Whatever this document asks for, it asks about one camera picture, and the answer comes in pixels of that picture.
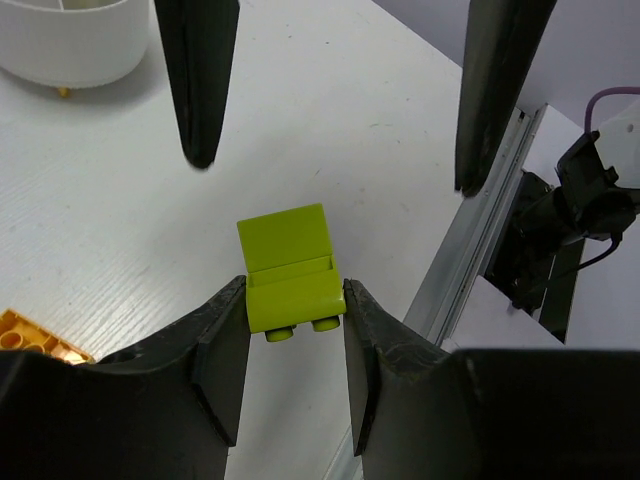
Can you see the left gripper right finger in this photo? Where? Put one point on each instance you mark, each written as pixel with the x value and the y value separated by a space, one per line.
pixel 418 412

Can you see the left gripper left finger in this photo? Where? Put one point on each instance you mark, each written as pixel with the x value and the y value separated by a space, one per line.
pixel 166 407

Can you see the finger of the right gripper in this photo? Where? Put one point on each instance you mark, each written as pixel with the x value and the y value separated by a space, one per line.
pixel 198 39
pixel 502 37

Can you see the lime green lego brick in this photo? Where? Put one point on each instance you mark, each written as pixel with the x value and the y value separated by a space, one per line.
pixel 292 273

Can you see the white round divided container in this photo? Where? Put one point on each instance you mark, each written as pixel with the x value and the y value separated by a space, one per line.
pixel 73 44

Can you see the orange yellow lego brick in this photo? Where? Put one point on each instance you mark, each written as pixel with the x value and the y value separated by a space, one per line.
pixel 20 333

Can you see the aluminium front rail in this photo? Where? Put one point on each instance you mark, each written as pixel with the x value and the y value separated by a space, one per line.
pixel 472 237

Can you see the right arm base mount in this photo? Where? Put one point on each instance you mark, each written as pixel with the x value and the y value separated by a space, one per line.
pixel 522 264

